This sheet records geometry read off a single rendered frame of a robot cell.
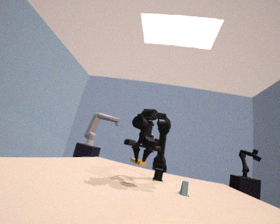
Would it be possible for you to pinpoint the orange bar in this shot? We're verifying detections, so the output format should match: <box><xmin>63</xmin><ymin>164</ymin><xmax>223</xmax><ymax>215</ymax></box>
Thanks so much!
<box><xmin>130</xmin><ymin>158</ymin><xmax>146</xmax><ymax>166</ymax></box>

